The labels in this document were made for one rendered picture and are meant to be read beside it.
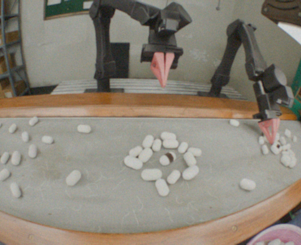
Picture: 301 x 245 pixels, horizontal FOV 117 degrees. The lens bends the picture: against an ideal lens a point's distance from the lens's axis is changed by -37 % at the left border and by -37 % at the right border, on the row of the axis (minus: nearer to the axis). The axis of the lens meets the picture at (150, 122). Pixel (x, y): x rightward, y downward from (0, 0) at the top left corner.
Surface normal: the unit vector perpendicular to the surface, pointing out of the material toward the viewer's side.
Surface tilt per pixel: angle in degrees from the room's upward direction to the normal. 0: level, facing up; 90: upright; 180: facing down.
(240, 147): 0
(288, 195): 0
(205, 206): 0
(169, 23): 76
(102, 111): 45
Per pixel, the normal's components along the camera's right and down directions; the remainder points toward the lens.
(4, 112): 0.16, -0.15
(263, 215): 0.10, -0.80
